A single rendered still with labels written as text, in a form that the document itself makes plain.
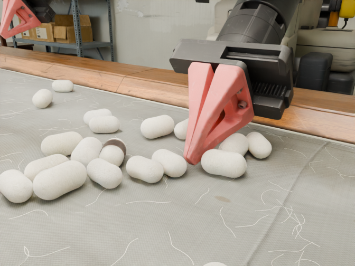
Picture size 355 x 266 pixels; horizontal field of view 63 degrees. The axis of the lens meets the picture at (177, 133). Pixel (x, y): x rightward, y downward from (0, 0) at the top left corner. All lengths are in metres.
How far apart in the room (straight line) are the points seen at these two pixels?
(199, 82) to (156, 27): 2.57
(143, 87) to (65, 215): 0.28
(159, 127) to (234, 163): 0.10
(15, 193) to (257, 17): 0.23
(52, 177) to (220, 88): 0.14
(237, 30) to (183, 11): 2.37
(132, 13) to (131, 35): 0.20
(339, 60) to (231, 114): 0.83
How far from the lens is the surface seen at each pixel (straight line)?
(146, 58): 2.90
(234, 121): 0.26
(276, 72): 0.26
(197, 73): 0.24
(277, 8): 0.30
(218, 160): 0.23
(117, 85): 0.48
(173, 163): 0.22
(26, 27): 0.71
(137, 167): 0.22
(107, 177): 0.21
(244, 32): 0.27
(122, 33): 3.08
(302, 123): 0.35
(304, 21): 1.13
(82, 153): 0.24
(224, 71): 0.23
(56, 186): 0.21
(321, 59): 0.92
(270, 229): 0.20
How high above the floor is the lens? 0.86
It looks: 23 degrees down
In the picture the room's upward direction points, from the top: 1 degrees clockwise
